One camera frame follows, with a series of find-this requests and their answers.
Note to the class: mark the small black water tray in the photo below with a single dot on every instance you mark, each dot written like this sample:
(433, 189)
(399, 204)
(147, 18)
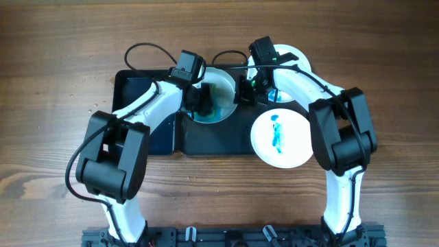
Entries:
(129, 86)

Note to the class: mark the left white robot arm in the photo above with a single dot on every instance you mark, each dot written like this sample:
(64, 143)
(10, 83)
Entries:
(111, 161)

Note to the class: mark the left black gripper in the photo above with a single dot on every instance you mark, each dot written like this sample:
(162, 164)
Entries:
(207, 106)

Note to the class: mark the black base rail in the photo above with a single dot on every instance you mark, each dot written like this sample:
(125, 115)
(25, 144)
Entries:
(307, 235)

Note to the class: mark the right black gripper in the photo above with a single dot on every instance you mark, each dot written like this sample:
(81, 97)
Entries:
(245, 91)

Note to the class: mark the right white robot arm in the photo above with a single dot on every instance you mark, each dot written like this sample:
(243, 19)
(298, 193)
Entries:
(337, 131)

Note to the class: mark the green yellow sponge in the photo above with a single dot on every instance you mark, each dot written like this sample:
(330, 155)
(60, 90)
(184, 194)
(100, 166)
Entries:
(215, 115)

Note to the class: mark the large black tray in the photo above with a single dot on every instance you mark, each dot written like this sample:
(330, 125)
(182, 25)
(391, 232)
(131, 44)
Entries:
(227, 137)

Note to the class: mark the white plate stained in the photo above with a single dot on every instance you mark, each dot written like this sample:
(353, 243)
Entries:
(226, 92)
(282, 138)
(282, 49)

